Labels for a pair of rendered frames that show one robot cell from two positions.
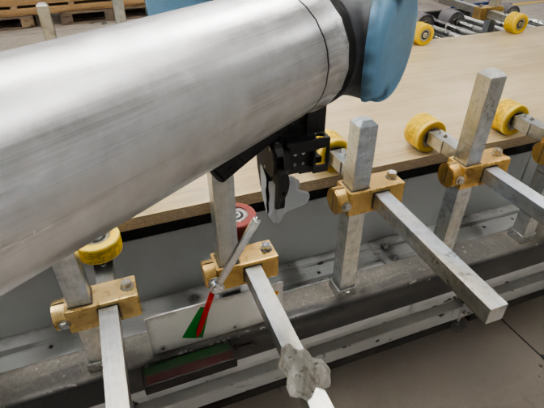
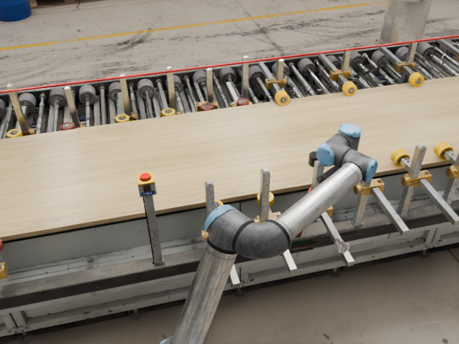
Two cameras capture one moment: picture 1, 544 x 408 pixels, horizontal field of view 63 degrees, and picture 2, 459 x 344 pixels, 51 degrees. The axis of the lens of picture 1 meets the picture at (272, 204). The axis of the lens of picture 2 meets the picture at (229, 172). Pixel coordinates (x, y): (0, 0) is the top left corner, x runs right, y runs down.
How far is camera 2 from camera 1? 1.54 m
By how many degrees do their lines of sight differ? 7
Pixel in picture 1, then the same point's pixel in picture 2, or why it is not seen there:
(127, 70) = (335, 190)
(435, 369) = (406, 276)
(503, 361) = (446, 276)
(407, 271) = (386, 219)
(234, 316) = (312, 231)
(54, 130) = (329, 198)
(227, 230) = not seen: hidden behind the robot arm
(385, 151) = (381, 164)
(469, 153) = (412, 173)
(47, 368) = not seen: hidden behind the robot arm
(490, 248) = (427, 211)
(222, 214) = not seen: hidden behind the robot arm
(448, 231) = (405, 203)
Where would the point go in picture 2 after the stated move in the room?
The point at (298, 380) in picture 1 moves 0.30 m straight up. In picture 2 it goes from (341, 248) to (351, 197)
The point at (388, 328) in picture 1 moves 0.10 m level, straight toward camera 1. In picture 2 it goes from (380, 250) to (376, 261)
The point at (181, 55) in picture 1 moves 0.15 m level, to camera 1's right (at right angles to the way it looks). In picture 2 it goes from (339, 185) to (383, 189)
